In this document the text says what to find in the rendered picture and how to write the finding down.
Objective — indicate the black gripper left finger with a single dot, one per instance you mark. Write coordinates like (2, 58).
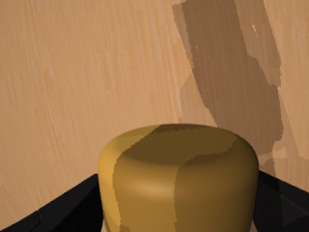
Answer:
(77, 210)

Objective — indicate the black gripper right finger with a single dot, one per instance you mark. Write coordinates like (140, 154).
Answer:
(279, 206)

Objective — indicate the brass door knob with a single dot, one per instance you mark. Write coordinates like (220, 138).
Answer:
(178, 178)

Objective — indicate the tan wooden door slab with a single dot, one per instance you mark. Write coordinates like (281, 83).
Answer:
(252, 229)

